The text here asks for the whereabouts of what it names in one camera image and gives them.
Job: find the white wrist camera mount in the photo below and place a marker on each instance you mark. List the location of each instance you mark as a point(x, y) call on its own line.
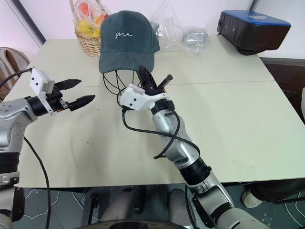
point(135, 99)
point(39, 78)

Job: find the grey rounded leg shape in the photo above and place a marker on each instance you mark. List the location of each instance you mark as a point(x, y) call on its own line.
point(120, 205)
point(178, 205)

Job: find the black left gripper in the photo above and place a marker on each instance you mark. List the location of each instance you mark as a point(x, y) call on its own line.
point(57, 101)

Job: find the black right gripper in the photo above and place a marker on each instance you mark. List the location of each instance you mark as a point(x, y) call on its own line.
point(153, 89)

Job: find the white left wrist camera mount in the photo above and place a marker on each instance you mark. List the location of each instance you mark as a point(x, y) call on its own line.
point(39, 78)

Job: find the person's dark trouser leg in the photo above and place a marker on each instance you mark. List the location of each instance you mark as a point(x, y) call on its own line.
point(281, 190)

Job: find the dark brown chair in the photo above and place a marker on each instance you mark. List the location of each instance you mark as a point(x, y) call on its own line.
point(286, 78)

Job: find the orange fruit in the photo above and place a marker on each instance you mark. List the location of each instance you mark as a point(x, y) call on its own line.
point(84, 9)

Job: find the clear plastic bag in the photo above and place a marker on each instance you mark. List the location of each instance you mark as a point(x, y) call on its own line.
point(176, 35)

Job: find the white shoe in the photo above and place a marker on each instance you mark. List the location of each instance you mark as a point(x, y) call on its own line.
point(251, 199)

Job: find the black and blue box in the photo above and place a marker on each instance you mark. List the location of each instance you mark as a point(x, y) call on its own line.
point(252, 31)

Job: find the beige chair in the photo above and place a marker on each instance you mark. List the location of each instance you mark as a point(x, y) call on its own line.
point(12, 62)

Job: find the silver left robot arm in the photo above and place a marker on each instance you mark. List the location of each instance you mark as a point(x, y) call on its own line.
point(12, 119)

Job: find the black rounded base shape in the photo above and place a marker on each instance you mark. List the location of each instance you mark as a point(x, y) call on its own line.
point(133, 224)

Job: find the yellow fruit bunch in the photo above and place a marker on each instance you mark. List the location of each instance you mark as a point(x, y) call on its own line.
point(88, 28)

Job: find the dark green baseball cap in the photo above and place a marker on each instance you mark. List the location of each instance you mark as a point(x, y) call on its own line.
point(128, 50)

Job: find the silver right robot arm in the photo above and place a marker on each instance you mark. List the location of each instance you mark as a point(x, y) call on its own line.
point(171, 128)

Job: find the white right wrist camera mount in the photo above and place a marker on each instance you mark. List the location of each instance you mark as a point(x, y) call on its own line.
point(135, 99)

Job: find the wicker basket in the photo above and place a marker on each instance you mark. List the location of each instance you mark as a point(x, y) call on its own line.
point(91, 45)

